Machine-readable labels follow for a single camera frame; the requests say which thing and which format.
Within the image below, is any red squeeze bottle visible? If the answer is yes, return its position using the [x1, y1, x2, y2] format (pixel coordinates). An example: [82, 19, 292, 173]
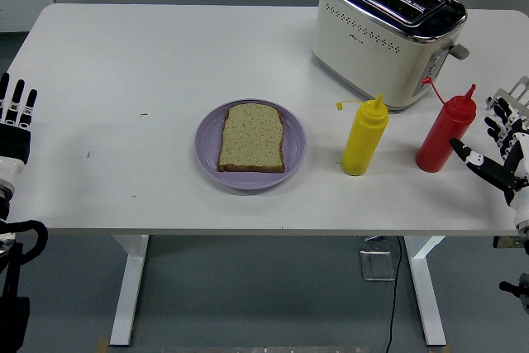
[415, 76, 478, 174]

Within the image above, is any metal floor socket plate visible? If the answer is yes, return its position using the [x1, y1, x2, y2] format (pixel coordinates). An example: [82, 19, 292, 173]
[359, 249, 397, 283]

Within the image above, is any white table leg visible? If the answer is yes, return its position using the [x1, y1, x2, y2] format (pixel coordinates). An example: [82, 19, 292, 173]
[109, 235, 150, 347]
[403, 236, 447, 348]

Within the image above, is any slice of bread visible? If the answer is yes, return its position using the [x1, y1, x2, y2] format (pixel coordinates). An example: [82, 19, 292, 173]
[217, 103, 286, 174]

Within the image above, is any yellow squeeze bottle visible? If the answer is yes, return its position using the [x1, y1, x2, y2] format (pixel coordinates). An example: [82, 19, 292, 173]
[335, 93, 390, 177]

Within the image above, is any desk control panel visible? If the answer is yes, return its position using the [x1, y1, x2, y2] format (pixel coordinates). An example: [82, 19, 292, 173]
[493, 236, 529, 249]

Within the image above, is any purple plate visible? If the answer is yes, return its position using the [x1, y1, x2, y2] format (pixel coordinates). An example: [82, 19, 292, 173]
[194, 98, 307, 191]

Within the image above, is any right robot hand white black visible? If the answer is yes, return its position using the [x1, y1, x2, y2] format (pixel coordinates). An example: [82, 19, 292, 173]
[449, 96, 529, 232]

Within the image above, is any black cable under table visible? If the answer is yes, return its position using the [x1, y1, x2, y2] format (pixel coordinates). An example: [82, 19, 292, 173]
[384, 236, 404, 353]

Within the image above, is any cream and chrome toaster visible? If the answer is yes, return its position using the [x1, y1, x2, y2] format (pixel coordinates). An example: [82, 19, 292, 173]
[312, 0, 471, 113]

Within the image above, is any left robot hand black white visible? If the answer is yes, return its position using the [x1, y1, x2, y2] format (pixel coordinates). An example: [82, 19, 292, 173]
[0, 73, 39, 189]

